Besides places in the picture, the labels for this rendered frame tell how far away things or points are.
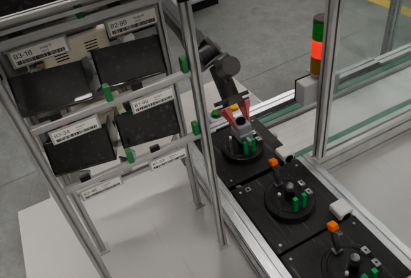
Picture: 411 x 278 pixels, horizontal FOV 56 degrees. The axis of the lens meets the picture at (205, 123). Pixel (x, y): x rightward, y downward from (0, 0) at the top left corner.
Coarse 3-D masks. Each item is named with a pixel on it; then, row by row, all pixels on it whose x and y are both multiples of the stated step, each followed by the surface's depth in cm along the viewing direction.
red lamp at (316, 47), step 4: (312, 40) 98; (312, 44) 99; (316, 44) 97; (320, 44) 97; (312, 48) 100; (316, 48) 98; (320, 48) 97; (312, 52) 100; (316, 52) 99; (320, 52) 98; (312, 56) 101; (316, 56) 99; (320, 56) 99
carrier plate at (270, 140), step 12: (252, 120) 136; (216, 132) 134; (228, 132) 133; (264, 132) 131; (216, 144) 130; (264, 144) 127; (276, 144) 126; (216, 156) 125; (264, 156) 123; (276, 156) 122; (216, 168) 121; (228, 168) 121; (240, 168) 120; (252, 168) 119; (264, 168) 119; (228, 180) 117; (240, 180) 116; (252, 180) 118
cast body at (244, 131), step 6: (240, 120) 118; (246, 120) 119; (240, 126) 118; (246, 126) 118; (234, 132) 122; (240, 132) 118; (246, 132) 119; (252, 132) 119; (240, 138) 119; (246, 138) 119
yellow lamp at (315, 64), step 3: (312, 57) 101; (312, 60) 101; (315, 60) 100; (318, 60) 100; (312, 63) 102; (315, 63) 101; (318, 63) 100; (312, 66) 102; (315, 66) 101; (318, 66) 101; (312, 69) 103; (315, 69) 102; (318, 69) 102; (312, 72) 103; (315, 72) 103; (318, 72) 102
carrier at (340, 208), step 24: (288, 168) 118; (240, 192) 113; (264, 192) 112; (288, 192) 104; (312, 192) 106; (264, 216) 106; (288, 216) 102; (312, 216) 104; (336, 216) 102; (288, 240) 99
